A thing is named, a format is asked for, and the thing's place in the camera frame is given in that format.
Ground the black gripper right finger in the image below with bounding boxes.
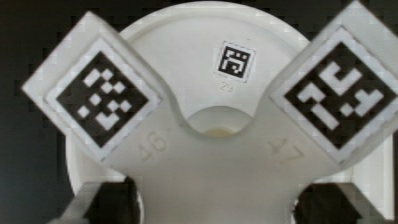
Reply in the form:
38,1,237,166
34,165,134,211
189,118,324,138
290,181,390,224

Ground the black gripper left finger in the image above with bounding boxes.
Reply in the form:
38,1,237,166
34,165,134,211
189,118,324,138
56,176,145,224

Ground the white table base piece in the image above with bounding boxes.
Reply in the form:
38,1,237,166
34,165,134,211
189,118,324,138
22,0,398,224

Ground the white round table top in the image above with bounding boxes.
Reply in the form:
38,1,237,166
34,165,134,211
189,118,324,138
63,0,398,224

